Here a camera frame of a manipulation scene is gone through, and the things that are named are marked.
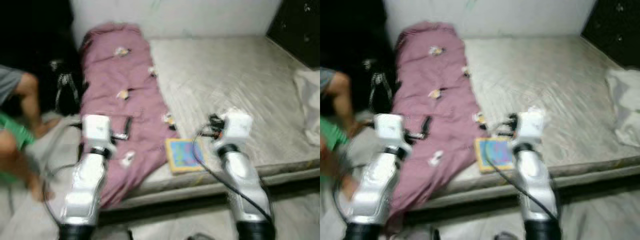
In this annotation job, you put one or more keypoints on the yellow blue children's board book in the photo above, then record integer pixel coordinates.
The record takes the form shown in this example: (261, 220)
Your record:
(494, 154)
(184, 155)

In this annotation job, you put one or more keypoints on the white pillow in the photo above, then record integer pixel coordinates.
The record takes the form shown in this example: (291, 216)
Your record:
(307, 105)
(625, 107)

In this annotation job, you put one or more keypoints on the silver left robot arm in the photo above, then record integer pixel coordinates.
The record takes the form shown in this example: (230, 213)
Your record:
(85, 190)
(372, 185)

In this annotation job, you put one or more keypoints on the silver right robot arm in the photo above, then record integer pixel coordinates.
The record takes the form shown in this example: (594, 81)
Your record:
(532, 170)
(245, 175)

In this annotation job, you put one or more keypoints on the purple cartoon print quilt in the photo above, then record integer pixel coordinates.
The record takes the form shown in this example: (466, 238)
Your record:
(120, 110)
(430, 115)

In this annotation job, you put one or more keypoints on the white quilted mattress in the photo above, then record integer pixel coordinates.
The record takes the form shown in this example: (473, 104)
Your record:
(545, 95)
(235, 95)

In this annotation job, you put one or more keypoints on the spotted fabric bed base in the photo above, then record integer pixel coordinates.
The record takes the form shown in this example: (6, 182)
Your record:
(225, 182)
(590, 180)

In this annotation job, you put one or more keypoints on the black bag with white print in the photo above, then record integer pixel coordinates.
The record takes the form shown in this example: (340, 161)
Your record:
(67, 87)
(380, 85)

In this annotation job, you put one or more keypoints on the seated person in grey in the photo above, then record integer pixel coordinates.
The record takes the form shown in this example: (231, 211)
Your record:
(30, 100)
(345, 95)

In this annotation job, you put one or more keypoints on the silver right robot leg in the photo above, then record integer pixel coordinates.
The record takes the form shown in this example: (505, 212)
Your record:
(201, 236)
(506, 236)

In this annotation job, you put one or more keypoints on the black tufted headboard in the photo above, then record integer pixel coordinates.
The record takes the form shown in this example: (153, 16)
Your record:
(612, 25)
(297, 25)

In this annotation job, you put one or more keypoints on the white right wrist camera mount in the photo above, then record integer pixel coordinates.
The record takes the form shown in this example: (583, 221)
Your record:
(237, 126)
(531, 124)

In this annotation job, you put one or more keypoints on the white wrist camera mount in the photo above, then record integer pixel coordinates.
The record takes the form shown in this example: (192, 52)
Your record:
(389, 129)
(237, 126)
(96, 129)
(531, 124)

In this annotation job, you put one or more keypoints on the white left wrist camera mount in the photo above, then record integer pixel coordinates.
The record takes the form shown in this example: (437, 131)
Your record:
(96, 129)
(389, 129)

